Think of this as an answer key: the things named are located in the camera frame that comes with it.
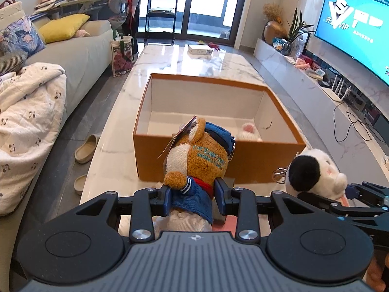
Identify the white printed blanket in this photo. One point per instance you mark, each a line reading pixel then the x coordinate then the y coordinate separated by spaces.
pixel 30 112

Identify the grey sofa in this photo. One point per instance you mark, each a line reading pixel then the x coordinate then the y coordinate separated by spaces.
pixel 79 54

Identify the glass balcony door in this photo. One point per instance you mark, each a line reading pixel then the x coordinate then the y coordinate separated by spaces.
pixel 206 6

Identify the red black backpack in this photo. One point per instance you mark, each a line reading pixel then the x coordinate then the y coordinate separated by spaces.
pixel 131 9

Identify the dried flower bunch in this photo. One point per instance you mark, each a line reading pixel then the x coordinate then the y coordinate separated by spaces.
pixel 272 12

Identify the cluttered desk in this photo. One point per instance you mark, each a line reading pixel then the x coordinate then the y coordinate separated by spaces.
pixel 76 1

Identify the printed tote bag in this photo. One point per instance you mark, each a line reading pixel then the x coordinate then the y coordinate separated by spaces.
pixel 121 57

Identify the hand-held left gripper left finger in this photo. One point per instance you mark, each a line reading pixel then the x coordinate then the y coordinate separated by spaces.
pixel 165 202

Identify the white plush with black ear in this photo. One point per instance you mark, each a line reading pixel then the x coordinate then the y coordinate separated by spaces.
pixel 322 164

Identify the small white device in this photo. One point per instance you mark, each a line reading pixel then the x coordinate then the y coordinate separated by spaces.
pixel 317 74

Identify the white marble tv console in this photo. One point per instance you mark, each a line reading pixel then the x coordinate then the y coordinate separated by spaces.
pixel 304 82

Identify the pink plastic toy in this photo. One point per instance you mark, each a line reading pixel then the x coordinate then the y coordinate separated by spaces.
pixel 301 64

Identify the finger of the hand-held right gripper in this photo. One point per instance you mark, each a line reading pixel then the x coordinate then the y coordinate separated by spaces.
pixel 349 211
pixel 369 191

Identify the brown bear plush blue outfit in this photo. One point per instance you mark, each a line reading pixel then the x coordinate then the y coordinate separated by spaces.
pixel 200 164

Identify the floral pillow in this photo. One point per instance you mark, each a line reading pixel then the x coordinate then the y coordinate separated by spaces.
pixel 18 36

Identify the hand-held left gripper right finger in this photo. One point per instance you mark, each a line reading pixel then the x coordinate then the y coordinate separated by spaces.
pixel 221 199

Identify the curved television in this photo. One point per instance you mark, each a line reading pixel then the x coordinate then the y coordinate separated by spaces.
pixel 349 21

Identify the green potted plant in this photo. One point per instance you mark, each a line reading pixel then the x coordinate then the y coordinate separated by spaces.
pixel 296 26

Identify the houndstooth pillow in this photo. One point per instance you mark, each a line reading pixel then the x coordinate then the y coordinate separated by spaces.
pixel 12 60

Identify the orange cardboard box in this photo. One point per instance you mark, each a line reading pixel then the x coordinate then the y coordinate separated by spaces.
pixel 152 152

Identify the cream bear-shaped cushion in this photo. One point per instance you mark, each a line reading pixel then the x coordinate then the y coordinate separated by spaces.
pixel 10 13

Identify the beige slipper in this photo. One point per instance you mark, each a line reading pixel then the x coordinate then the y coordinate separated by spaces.
pixel 86 150
pixel 80 184

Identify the small pink plush toy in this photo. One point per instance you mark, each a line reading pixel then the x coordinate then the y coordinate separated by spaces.
pixel 249 132
pixel 82 32

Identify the flat white box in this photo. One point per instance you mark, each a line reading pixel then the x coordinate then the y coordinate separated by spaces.
pixel 199 50

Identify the yellow pillow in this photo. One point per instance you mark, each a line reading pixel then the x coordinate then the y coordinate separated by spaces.
pixel 60 27

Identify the black rolling cart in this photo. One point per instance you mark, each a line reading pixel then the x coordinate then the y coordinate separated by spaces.
pixel 161 13

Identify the person's right hand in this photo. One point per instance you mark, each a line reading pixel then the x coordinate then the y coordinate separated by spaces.
pixel 375 276

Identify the red fluffy toy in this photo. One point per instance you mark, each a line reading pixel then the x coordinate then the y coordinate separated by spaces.
pixel 212 45

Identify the white router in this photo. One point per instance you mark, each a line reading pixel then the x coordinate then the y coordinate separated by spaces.
pixel 337 88

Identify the gold vase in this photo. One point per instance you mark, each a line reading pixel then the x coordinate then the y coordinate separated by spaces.
pixel 272 33

